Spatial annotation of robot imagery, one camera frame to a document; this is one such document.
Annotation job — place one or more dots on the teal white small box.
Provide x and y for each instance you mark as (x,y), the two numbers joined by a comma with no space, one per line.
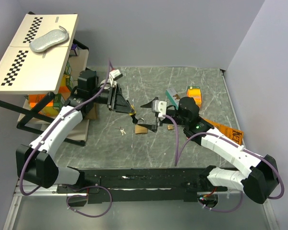
(173,97)

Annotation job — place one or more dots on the green tea box upper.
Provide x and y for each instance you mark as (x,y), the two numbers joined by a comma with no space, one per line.
(67,69)

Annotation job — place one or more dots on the yellow padlock keys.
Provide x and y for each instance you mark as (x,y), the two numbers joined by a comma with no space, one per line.
(122,131)

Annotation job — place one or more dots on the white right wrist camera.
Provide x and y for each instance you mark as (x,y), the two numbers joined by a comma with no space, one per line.
(159,107)

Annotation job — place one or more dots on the green orange juice carton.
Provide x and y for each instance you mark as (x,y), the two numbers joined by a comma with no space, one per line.
(67,84)

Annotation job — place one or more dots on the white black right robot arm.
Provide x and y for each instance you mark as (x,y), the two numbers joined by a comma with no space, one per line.
(255,175)

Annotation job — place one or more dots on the yellow padlock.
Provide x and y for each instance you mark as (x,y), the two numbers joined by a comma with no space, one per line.
(133,116)

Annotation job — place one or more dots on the aluminium rail frame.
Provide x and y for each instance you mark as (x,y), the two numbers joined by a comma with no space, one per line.
(255,176)

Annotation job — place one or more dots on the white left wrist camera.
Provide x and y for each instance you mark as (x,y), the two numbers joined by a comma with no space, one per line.
(114,75)

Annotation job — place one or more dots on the orange honey dijon chip bag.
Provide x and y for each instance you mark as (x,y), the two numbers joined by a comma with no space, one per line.
(231,133)

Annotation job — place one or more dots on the purple white small box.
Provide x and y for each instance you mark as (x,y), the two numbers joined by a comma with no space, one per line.
(74,51)

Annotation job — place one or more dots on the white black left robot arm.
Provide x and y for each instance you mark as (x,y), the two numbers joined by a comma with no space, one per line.
(35,162)

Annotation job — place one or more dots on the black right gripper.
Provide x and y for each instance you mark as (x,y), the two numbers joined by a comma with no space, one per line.
(154,128)

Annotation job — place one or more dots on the checkerboard calibration board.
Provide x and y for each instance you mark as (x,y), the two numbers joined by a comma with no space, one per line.
(23,71)

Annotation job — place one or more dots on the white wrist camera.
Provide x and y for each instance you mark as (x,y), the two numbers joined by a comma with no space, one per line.
(114,75)
(159,107)

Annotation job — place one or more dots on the silver glitter pouch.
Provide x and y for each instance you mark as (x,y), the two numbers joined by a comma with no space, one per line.
(50,39)

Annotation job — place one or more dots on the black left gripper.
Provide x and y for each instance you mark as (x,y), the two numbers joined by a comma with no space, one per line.
(116,102)

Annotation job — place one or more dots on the large brass padlock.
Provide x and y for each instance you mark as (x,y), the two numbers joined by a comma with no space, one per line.
(140,129)

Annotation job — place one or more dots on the green yellow tea box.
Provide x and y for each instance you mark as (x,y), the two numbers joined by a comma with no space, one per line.
(54,107)

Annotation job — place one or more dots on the small brass padlock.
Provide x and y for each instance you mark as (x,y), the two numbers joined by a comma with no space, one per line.
(170,127)

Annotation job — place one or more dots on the black frame beige shelf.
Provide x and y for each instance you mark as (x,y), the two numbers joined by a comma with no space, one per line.
(29,112)

